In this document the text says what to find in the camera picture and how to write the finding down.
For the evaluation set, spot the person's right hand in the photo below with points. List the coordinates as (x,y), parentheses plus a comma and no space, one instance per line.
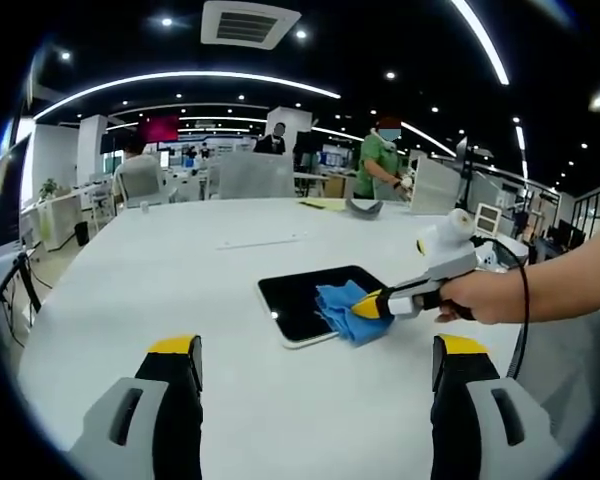
(490,297)

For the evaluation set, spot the yellow paper sheet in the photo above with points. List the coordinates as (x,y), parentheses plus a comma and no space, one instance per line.
(322,205)

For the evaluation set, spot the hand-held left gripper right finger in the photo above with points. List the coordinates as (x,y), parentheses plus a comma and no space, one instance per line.
(455,415)

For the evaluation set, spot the straight ceiling light strip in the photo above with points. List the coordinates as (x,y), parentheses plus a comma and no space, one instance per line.
(485,42)

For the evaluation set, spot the person's grey clothing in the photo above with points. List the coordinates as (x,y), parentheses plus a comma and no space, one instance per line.
(580,370)

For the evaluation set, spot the grey mesh divider panel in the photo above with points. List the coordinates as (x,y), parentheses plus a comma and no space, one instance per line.
(257,175)

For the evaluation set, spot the white office chair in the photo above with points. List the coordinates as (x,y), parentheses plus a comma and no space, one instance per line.
(145,182)

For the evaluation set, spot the black laptop stand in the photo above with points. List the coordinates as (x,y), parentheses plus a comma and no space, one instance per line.
(27,280)

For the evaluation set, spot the black trash bin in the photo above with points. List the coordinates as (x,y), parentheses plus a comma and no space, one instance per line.
(81,234)

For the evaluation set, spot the ceiling air conditioner unit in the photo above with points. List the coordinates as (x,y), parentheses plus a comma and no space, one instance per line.
(250,24)

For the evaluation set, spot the red wall screen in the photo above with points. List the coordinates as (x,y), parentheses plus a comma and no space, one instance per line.
(159,129)

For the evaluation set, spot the blue cleaning cloth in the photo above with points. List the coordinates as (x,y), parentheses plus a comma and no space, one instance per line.
(347,312)

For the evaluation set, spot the small white box appliance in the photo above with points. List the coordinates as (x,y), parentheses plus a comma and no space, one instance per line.
(487,220)

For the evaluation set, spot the white divider panel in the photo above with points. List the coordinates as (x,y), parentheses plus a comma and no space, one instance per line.
(435,187)

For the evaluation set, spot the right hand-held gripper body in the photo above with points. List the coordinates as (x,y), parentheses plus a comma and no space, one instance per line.
(455,245)

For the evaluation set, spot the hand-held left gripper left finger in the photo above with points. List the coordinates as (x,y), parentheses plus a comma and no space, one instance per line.
(175,415)

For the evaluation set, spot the grey curved headset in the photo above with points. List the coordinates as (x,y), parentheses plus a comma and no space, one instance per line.
(364,210)

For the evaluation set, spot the black tripod stand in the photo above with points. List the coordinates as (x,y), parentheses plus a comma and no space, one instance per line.
(467,170)

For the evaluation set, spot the green potted plant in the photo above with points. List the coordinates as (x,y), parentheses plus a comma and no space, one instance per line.
(49,189)

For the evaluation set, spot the long curved ceiling light strip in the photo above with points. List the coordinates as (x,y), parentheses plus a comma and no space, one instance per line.
(190,76)

